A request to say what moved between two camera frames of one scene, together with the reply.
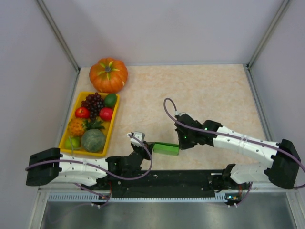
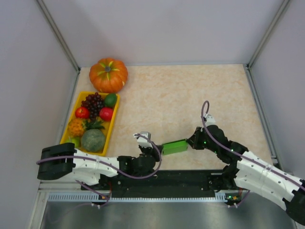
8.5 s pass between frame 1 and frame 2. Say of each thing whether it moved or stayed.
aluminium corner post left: stayed
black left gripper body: moved
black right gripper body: moved
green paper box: stayed
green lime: stayed
